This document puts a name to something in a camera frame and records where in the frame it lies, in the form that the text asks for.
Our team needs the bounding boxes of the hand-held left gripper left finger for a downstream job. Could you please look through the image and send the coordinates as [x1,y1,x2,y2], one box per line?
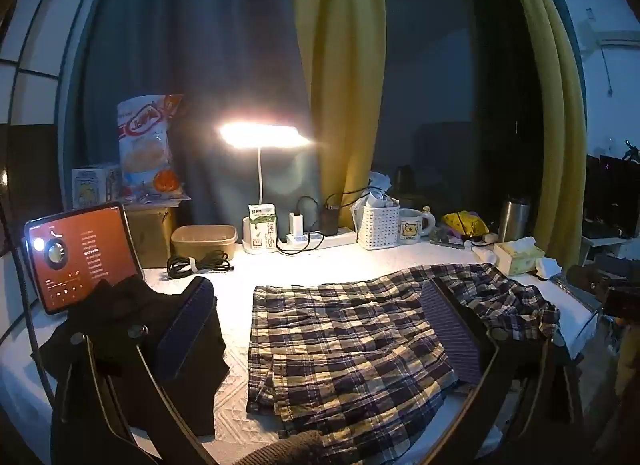
[50,275,231,465]

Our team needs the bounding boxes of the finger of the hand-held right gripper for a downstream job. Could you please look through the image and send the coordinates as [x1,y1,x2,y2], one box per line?
[566,264,608,296]

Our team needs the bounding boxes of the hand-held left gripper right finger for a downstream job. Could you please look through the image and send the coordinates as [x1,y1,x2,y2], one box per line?
[422,277,586,465]

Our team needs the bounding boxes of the plaid pants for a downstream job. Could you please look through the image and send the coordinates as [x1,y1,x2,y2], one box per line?
[246,262,561,448]

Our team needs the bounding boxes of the person's left forearm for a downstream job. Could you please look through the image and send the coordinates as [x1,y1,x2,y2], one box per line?
[232,429,331,465]

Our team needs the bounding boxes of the person's right forearm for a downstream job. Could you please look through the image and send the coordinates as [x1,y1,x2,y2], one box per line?
[612,317,640,396]

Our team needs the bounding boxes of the crumpled white tissue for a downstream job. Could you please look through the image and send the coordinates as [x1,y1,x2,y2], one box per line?
[534,257,563,280]

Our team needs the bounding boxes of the tissue box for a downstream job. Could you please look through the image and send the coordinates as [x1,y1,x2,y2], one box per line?
[492,237,546,276]

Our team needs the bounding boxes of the black cloth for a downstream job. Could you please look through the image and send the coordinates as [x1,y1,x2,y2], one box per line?
[39,275,231,436]

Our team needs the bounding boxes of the brown plastic container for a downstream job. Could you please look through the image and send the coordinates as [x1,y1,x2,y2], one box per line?
[170,225,238,262]

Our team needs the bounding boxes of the steel tumbler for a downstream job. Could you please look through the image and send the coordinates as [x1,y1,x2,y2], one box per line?
[497,195,531,244]

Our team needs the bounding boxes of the brown cardboard box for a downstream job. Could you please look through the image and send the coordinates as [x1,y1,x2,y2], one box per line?
[122,205,178,270]

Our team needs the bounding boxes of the white mug with bear print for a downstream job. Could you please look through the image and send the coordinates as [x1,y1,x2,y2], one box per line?
[398,208,437,244]

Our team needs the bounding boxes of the yellow snack packet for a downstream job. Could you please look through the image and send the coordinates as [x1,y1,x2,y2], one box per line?
[442,211,490,238]

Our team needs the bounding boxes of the tablet with red screen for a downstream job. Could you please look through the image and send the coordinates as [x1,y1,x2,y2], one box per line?
[24,202,146,316]

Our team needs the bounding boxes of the milk carton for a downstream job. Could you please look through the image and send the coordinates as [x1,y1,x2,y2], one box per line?
[248,203,278,250]

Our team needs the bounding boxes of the white perforated basket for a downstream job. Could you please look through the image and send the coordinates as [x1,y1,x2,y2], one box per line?
[357,205,401,251]

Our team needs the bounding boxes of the white textured table cover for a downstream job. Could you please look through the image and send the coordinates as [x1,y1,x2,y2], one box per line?
[0,240,601,465]

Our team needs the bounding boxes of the white power strip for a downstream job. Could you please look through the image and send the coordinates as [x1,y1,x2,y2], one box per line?
[276,227,358,251]

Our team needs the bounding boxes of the black power adapter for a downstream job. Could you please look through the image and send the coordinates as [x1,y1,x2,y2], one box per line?
[320,206,341,236]

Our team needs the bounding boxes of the small printed carton box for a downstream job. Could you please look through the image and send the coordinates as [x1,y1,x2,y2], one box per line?
[71,165,123,210]

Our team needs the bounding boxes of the white plastic bag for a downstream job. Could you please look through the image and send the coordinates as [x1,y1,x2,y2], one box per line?
[350,171,401,226]

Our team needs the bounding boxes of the snack chip bag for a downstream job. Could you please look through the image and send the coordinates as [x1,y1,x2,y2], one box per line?
[116,93,193,206]

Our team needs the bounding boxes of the yellow curtain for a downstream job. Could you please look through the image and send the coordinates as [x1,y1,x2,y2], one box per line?
[492,0,588,271]
[282,0,386,226]

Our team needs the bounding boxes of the white desk lamp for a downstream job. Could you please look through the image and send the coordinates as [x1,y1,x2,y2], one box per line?
[218,122,313,255]

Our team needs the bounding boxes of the white air conditioner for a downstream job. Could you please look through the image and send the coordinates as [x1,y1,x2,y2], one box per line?
[580,20,640,53]

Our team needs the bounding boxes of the blue-grey curtain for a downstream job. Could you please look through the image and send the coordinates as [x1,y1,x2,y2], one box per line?
[82,0,321,241]

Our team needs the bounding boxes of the coiled black cable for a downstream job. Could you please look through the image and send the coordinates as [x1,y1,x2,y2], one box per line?
[166,250,235,278]

